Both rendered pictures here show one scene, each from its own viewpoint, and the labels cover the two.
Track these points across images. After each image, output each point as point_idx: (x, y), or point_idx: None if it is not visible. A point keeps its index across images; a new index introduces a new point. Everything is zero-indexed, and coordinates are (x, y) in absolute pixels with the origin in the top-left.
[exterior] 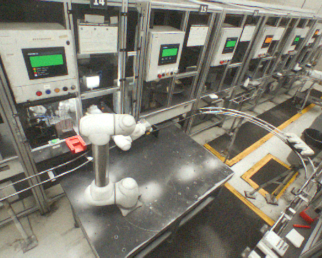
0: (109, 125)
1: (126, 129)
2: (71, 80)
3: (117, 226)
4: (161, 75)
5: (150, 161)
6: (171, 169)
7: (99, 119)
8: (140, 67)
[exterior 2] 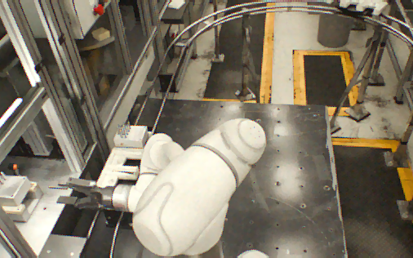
0: (224, 176)
1: (259, 157)
2: None
3: None
4: (101, 6)
5: None
6: (246, 178)
7: (197, 182)
8: (56, 11)
